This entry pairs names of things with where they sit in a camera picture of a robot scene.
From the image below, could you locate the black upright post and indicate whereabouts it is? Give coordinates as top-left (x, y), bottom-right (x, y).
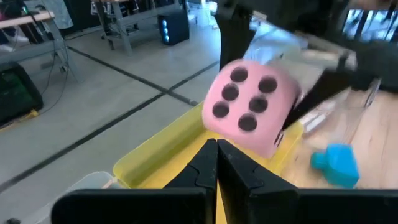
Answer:
top-left (215, 0), bottom-right (259, 72)

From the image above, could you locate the small clear plastic bin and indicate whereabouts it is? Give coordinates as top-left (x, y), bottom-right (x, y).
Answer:
top-left (27, 170), bottom-right (121, 224)

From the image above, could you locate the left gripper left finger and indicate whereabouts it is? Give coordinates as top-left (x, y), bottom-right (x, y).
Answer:
top-left (50, 138), bottom-right (218, 224)

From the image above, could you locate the blue toy brick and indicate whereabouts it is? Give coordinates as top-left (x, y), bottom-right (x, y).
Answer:
top-left (310, 142), bottom-right (361, 190)

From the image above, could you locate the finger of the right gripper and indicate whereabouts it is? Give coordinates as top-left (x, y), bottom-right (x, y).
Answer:
top-left (280, 67), bottom-right (357, 131)

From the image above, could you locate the large clear plastic bin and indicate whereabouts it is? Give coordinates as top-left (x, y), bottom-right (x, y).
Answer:
top-left (244, 29), bottom-right (385, 141)

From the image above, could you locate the wooden top desk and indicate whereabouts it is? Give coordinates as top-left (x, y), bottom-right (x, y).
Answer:
top-left (0, 11), bottom-right (85, 83)

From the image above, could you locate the black computer tower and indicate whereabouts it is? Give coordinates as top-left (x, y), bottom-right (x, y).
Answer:
top-left (157, 9), bottom-right (190, 47)

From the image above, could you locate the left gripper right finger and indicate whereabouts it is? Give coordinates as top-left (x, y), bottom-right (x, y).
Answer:
top-left (217, 138), bottom-right (398, 224)

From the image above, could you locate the grey metal leg desk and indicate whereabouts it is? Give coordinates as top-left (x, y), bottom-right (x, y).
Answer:
top-left (91, 0), bottom-right (187, 57)

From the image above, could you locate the yellow plastic bin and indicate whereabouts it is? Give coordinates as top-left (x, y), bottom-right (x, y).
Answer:
top-left (112, 101), bottom-right (305, 224)

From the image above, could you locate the black equipment crate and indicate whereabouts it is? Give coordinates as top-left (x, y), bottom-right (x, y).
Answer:
top-left (0, 61), bottom-right (44, 125)

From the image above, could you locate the pink foam die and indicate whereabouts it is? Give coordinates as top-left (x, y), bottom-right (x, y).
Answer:
top-left (201, 58), bottom-right (302, 159)

